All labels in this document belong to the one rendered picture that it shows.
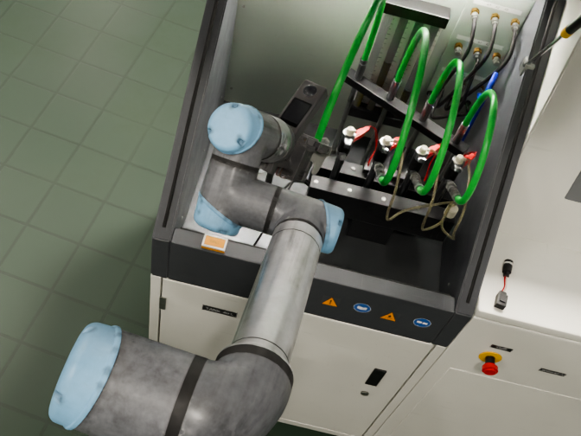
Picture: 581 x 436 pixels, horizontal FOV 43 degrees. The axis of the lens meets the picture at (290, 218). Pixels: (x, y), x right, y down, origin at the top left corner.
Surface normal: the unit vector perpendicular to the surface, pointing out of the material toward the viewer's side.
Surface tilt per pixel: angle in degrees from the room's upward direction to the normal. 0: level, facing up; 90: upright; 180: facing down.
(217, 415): 25
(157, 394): 13
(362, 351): 90
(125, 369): 1
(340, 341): 90
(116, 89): 0
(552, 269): 0
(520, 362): 90
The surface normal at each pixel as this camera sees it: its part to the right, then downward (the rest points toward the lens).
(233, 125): -0.40, -0.04
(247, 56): -0.18, 0.80
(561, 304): 0.17, -0.55
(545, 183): -0.13, 0.64
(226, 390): 0.44, -0.57
